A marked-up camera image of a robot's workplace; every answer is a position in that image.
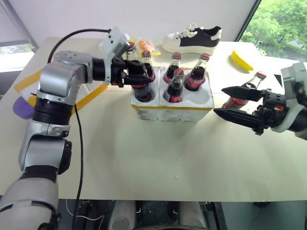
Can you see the white foam crate yellow tape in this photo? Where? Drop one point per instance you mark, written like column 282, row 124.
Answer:
column 182, row 113

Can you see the grey window frame bar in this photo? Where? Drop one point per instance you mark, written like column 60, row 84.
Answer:
column 20, row 25

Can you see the clear bag with orange item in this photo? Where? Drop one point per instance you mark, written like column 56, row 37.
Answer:
column 144, row 44

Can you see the glass cola bottle red cap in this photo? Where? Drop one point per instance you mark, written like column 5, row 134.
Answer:
column 144, row 93
column 173, row 92
column 131, row 54
column 173, row 68
column 255, row 81
column 195, row 80

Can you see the dark window frame bar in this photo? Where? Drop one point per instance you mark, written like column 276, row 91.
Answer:
column 247, row 20

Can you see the white rounded shape under table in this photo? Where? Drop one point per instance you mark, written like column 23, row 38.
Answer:
column 121, row 215
column 192, row 214

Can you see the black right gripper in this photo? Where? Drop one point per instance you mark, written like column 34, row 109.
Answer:
column 273, row 107

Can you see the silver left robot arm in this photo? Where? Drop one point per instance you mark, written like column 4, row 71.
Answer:
column 57, row 79

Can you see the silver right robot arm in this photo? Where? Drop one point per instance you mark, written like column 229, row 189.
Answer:
column 299, row 124

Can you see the yellow curved plastic piece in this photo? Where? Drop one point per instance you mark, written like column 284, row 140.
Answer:
column 241, row 61

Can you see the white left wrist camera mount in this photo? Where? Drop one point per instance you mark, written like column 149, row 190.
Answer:
column 115, row 45

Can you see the purple rounded object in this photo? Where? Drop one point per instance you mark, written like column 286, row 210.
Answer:
column 22, row 109

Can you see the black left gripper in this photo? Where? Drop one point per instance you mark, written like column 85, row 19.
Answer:
column 118, row 70

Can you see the white and black sneaker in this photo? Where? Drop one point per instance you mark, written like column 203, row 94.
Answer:
column 192, row 42

